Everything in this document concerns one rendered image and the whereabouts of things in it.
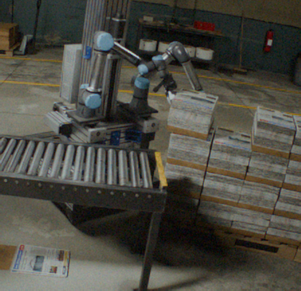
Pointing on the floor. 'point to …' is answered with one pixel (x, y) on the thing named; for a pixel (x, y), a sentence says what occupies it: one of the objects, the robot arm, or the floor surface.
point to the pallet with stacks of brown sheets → (9, 38)
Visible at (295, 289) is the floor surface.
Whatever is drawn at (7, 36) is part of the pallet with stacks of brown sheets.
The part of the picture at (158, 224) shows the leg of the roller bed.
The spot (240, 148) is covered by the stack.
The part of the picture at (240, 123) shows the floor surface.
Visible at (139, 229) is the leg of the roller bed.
